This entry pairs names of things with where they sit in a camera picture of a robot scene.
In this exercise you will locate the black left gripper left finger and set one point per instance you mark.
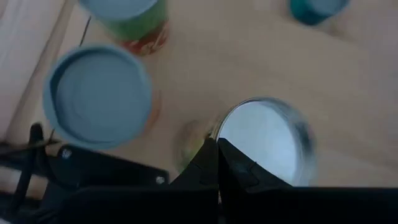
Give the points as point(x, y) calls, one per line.
point(203, 168)

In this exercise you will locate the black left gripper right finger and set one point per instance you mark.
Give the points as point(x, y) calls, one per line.
point(239, 171)

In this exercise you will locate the grey cup bottom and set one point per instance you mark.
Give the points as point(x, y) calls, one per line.
point(264, 133)

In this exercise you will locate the green red spaghetti can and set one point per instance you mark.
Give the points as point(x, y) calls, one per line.
point(136, 21)

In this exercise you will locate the teal yellow carrots can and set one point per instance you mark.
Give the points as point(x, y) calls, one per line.
point(308, 14)

